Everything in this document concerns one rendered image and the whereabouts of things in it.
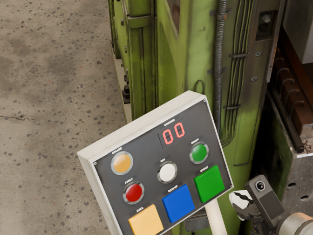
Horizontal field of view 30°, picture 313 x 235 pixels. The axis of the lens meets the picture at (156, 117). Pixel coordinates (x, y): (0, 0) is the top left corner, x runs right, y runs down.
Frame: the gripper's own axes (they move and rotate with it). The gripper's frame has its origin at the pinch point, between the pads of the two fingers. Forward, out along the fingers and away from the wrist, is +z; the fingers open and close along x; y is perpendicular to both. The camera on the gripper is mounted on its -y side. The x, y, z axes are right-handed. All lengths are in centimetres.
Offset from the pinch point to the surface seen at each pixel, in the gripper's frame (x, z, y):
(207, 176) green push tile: -0.1, 10.0, -1.5
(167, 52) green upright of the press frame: 31, 71, -14
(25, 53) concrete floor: 19, 215, 1
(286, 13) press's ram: 36.7, 10.7, -30.4
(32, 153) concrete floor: -11, 159, 33
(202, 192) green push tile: -3.0, 9.9, 1.8
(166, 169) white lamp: -10.1, 10.3, -9.2
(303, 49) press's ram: 31.0, 0.3, -24.2
